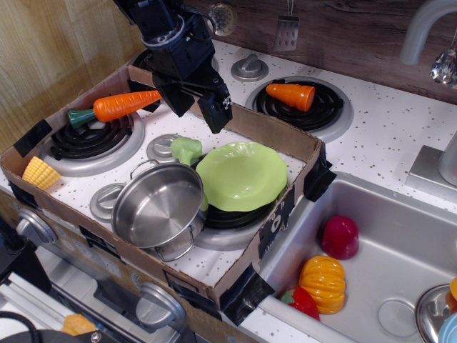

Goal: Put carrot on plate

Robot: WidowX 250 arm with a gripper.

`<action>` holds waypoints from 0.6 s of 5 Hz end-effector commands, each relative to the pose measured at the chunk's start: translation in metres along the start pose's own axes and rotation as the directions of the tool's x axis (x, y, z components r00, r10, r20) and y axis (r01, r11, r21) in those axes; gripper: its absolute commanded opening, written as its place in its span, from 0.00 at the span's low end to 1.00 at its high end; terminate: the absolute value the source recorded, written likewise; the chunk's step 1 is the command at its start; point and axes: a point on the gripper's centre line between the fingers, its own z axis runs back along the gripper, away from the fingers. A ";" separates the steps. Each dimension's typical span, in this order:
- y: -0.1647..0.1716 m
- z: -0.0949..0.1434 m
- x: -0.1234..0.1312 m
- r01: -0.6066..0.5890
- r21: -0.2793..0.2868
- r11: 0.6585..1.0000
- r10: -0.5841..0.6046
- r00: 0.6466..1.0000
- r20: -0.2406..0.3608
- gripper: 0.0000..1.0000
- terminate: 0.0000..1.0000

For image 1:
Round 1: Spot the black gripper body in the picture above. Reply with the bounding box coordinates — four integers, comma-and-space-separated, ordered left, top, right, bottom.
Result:
141, 16, 229, 96

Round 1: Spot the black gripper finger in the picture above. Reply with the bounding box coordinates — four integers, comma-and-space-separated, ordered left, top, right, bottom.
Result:
198, 89, 233, 134
152, 73, 195, 117

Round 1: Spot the orange toy carrot green top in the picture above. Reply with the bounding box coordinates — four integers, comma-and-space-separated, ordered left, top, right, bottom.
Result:
67, 90, 161, 129

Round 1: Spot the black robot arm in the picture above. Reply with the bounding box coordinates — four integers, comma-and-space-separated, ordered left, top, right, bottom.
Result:
116, 1, 232, 134

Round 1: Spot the light green plastic plate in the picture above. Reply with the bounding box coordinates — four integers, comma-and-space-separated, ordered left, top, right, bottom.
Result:
196, 142, 287, 212

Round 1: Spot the orange carrot half piece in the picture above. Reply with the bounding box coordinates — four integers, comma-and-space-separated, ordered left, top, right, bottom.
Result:
266, 83, 316, 112

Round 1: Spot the green toy broccoli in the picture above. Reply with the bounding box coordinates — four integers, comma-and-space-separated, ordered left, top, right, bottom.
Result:
170, 136, 203, 166

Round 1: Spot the grey back stove knob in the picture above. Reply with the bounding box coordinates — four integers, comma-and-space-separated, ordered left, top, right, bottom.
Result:
231, 54, 269, 82

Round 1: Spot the grey stove knob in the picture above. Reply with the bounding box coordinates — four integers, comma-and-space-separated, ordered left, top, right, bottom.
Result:
231, 54, 269, 82
89, 183, 126, 223
146, 134, 180, 163

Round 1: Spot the grey middle stove knob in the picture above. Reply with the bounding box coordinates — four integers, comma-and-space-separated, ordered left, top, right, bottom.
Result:
146, 134, 180, 163

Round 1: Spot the hanging slotted metal spoon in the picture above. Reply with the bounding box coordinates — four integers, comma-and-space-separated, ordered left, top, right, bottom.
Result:
207, 1, 238, 36

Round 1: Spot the front left stove burner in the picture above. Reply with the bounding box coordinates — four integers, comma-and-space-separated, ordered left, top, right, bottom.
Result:
39, 113, 145, 177

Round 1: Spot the hanging metal spatula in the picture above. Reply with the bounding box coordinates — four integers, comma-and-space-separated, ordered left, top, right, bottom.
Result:
273, 1, 300, 52

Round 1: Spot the stainless steel pot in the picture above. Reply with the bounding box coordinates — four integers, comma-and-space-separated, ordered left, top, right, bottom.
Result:
111, 160, 209, 262

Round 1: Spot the back right stove burner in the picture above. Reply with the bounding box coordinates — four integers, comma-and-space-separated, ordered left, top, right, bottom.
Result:
246, 76, 353, 143

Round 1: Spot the front right stove burner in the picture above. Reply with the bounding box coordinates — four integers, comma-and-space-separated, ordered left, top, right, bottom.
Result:
196, 197, 279, 251

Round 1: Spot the grey front stove knob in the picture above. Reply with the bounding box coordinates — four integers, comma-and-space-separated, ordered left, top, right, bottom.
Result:
89, 183, 126, 223

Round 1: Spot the brown cardboard fence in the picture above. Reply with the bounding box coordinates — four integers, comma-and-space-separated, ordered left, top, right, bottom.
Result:
0, 64, 337, 327

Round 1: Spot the yellow toy corn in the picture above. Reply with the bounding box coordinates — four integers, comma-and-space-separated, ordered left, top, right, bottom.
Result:
22, 156, 61, 190

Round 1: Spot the dark red toy fruit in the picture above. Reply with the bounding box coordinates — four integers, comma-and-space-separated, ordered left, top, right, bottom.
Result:
321, 216, 359, 260

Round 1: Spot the grey oven knob left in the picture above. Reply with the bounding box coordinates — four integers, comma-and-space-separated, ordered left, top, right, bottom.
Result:
16, 208, 57, 247

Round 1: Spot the grey oven knob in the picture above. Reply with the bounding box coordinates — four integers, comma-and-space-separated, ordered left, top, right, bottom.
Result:
136, 282, 186, 331
16, 208, 57, 247

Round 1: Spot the orange toy pumpkin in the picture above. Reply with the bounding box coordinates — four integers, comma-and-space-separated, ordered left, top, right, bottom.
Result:
299, 255, 346, 314

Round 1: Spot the grey oven knob right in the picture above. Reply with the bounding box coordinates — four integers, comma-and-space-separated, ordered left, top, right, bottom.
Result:
136, 282, 186, 331

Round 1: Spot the red toy strawberry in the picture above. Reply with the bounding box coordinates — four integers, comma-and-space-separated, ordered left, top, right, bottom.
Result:
280, 287, 320, 321

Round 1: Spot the grey sink faucet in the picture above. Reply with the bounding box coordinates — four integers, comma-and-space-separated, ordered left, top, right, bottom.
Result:
400, 1, 456, 186

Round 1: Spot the hanging shiny metal ladle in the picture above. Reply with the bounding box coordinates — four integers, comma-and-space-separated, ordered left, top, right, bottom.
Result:
430, 32, 456, 89

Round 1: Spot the stainless steel sink basin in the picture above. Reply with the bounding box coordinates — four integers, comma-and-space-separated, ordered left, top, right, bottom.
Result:
260, 173, 456, 342

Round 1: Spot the orange toy on floor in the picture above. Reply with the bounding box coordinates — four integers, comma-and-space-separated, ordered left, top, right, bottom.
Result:
61, 314, 97, 336

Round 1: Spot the silver metal bowl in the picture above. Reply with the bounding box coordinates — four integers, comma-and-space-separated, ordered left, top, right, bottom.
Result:
415, 284, 456, 342

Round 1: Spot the orange toy in bowl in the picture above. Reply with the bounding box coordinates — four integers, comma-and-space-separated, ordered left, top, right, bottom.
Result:
445, 277, 457, 314

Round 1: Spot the light blue cup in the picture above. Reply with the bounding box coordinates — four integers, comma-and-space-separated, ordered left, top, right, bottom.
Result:
438, 314, 457, 343

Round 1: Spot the black cable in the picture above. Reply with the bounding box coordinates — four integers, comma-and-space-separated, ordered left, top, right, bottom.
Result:
0, 310, 49, 343

